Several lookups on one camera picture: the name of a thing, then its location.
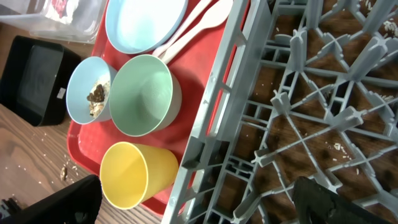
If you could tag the nut scrap on table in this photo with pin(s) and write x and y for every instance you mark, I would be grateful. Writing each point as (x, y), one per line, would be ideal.
(63, 173)

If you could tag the clear plastic bin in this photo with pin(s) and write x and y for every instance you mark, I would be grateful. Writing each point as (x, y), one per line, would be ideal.
(67, 20)

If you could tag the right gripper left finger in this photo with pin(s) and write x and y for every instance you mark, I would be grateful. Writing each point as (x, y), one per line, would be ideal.
(78, 203)

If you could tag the red serving tray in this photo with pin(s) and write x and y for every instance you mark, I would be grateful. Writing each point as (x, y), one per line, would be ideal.
(88, 143)

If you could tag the white plastic fork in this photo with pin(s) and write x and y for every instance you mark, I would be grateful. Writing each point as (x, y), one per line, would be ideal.
(201, 6)

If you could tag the mint green bowl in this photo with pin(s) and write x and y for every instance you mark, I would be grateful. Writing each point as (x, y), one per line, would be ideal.
(145, 96)

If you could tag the white plastic spoon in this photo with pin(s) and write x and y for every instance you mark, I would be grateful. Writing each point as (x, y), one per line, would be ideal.
(213, 17)

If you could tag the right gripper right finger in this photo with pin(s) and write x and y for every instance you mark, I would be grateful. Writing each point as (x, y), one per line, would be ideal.
(316, 204)

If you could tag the food scraps and rice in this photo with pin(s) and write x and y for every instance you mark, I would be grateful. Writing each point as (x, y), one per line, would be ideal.
(97, 97)

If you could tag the light blue bowl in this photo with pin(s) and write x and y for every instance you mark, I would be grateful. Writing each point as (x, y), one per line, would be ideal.
(90, 73)

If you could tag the black plastic tray bin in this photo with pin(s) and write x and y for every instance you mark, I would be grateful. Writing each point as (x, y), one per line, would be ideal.
(35, 79)

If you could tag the yellow plastic cup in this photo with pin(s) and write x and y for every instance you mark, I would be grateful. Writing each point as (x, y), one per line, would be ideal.
(133, 173)

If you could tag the grey dishwasher rack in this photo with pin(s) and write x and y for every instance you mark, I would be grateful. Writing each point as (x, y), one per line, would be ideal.
(297, 88)

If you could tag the light blue plate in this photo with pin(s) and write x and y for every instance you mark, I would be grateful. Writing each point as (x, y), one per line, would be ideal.
(138, 26)

